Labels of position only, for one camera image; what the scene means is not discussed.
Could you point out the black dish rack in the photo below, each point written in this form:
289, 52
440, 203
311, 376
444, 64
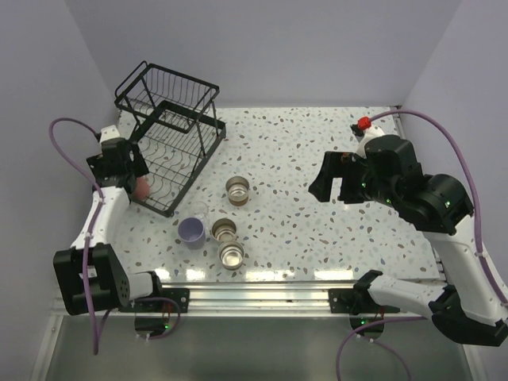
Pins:
172, 118

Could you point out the steel cup with cork base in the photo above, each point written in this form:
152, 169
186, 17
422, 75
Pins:
237, 189

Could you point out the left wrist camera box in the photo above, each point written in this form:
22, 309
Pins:
108, 133

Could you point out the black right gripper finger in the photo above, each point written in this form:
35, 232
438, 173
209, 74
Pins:
332, 168
353, 174

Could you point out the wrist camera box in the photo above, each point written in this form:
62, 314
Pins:
365, 129
108, 133

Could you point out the clear glass cup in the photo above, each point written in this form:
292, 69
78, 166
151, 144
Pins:
200, 210

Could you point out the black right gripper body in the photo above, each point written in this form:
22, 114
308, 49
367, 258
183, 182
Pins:
379, 190

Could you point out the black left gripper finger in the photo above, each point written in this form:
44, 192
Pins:
140, 168
129, 183

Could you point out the aluminium table edge rail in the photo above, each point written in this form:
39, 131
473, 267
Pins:
262, 299

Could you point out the purple plastic cup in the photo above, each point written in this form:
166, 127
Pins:
192, 232

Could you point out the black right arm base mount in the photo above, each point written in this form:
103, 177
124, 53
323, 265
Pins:
348, 301

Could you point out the pink plastic cup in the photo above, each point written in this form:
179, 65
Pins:
142, 189

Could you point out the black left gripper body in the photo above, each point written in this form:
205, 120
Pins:
95, 163

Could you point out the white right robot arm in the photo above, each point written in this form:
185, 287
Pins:
468, 309

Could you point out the steel cup near pink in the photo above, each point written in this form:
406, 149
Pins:
224, 230

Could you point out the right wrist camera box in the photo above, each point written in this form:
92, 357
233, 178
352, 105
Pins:
365, 129

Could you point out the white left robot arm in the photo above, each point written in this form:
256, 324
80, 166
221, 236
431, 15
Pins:
110, 287

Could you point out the steel cup near rail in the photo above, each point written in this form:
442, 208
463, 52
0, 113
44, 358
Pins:
231, 254

